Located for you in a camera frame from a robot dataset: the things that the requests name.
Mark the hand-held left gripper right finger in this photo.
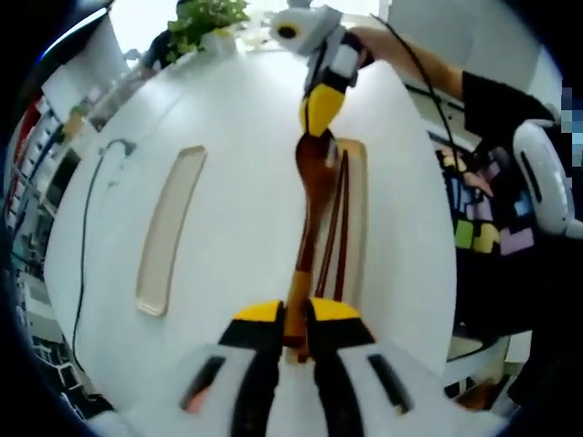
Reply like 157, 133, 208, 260
304, 298, 465, 437

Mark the person's right hand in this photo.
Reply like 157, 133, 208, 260
347, 25, 412, 61

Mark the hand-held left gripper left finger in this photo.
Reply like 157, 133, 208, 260
122, 299, 287, 437

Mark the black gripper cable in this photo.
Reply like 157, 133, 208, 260
369, 12, 470, 183

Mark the green potted plant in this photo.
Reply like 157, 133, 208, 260
165, 0, 251, 64

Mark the brown wooden chopstick utensil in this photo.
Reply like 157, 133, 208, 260
315, 149, 348, 301
334, 149, 351, 302

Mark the metal shelf with white boxes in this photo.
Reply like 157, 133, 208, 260
8, 88, 92, 222

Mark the brown wooden spoon utensil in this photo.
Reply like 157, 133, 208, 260
282, 132, 341, 363

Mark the beige cutlery case base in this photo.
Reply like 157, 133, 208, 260
284, 137, 371, 365

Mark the white worn device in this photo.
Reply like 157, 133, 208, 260
510, 117, 583, 239

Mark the black power cable with plug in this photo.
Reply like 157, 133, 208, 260
71, 137, 138, 379

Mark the beige cutlery case lid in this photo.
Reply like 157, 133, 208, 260
135, 144, 210, 319

